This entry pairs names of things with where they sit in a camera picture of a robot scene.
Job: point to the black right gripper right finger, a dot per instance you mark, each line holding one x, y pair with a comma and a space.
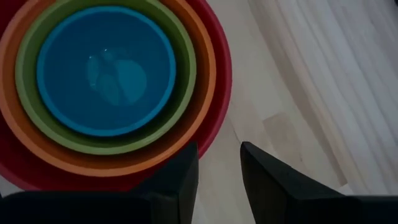
280, 193

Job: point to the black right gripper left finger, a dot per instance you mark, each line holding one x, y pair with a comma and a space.
168, 193

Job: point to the orange plastic bowl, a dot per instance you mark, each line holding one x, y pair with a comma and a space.
203, 93

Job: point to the blue plastic bowl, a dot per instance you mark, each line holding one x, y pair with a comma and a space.
105, 74

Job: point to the green plastic bowl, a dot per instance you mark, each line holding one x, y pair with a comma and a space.
29, 99

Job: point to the large red plastic bowl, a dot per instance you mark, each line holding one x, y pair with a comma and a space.
219, 77

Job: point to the white fabric curtain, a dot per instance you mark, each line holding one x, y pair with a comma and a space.
342, 77

